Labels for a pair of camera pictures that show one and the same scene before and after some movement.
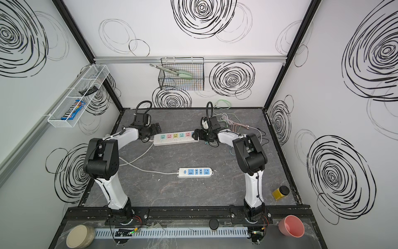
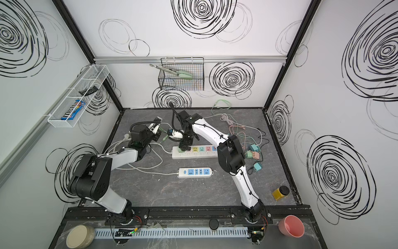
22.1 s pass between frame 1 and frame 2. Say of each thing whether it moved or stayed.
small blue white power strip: stayed
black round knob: stayed
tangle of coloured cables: stayed
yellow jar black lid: stayed
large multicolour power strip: moved
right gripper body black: moved
